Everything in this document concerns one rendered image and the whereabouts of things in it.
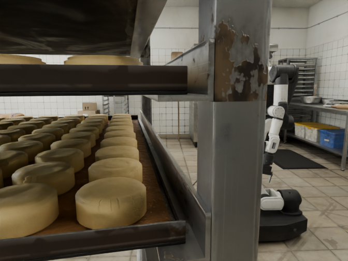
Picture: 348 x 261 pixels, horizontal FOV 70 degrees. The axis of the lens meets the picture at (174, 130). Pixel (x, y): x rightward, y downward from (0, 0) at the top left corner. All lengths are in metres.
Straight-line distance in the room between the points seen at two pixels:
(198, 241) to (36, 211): 0.10
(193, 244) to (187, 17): 6.08
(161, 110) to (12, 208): 5.84
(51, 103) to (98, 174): 6.32
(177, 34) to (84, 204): 5.96
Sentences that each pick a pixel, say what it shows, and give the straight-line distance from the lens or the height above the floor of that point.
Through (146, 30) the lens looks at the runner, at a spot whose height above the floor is 1.31.
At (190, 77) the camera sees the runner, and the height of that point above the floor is 1.23.
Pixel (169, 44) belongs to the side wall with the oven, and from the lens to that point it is 6.04.
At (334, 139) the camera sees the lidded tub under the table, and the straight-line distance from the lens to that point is 4.79.
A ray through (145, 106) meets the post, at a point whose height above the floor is 1.17.
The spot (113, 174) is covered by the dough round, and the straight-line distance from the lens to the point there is 0.22.
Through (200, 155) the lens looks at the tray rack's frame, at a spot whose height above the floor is 1.18.
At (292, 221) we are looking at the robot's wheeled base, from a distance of 2.30.
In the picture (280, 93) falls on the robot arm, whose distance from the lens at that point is 1.88.
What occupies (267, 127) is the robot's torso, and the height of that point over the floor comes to 0.92.
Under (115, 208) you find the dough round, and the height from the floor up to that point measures 1.15.
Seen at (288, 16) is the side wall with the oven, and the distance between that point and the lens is 6.80.
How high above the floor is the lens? 1.22
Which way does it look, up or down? 10 degrees down
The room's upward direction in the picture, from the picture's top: straight up
